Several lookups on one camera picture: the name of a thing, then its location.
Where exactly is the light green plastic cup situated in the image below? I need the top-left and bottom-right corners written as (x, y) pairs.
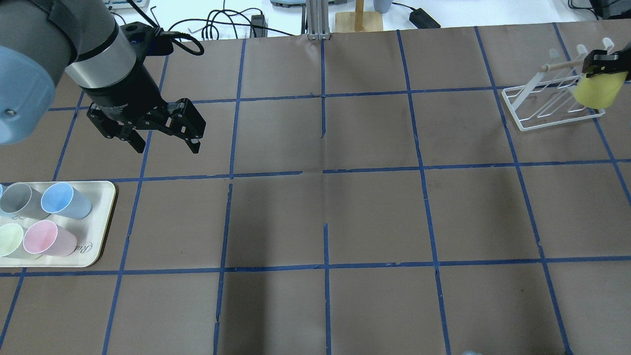
top-left (0, 224), bottom-right (40, 260)

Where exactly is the white wire cup rack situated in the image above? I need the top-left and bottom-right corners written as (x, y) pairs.
top-left (501, 44), bottom-right (605, 131)

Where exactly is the black power adapter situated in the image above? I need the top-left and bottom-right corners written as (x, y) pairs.
top-left (409, 7), bottom-right (441, 29)

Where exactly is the black cable bundle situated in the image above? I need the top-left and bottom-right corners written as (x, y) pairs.
top-left (168, 7), bottom-right (296, 42)

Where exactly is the aluminium profile post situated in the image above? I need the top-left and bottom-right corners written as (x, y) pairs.
top-left (305, 0), bottom-right (331, 40)

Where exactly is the grey plastic cup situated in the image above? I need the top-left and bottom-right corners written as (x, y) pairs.
top-left (0, 182), bottom-right (50, 220)

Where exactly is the wooden stand base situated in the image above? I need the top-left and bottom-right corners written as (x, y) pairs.
top-left (333, 0), bottom-right (384, 33)

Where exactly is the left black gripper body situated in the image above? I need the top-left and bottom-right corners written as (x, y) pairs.
top-left (85, 62), bottom-right (167, 132)

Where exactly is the blue plastic cup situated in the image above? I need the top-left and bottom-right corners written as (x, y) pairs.
top-left (40, 182), bottom-right (92, 219)

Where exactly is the white plastic tray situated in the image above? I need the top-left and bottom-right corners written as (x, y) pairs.
top-left (1, 180), bottom-right (117, 268)

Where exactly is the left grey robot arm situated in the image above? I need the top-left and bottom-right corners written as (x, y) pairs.
top-left (0, 0), bottom-right (207, 153)

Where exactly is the pink plastic cup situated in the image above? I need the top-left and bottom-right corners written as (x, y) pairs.
top-left (22, 220), bottom-right (77, 257)

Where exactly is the yellow plastic cup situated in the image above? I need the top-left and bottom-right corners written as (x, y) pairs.
top-left (574, 71), bottom-right (629, 109)

